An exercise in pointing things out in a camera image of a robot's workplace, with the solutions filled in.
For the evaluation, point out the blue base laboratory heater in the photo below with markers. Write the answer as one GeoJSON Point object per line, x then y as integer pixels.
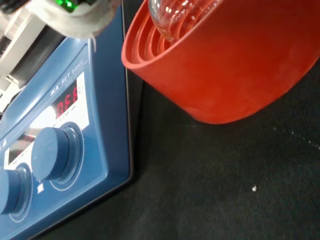
{"type": "Point", "coordinates": [105, 100]}

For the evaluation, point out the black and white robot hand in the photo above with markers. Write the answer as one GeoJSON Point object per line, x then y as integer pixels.
{"type": "Point", "coordinates": [80, 22]}

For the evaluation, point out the black bench cloth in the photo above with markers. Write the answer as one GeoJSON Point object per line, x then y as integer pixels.
{"type": "Point", "coordinates": [200, 187]}

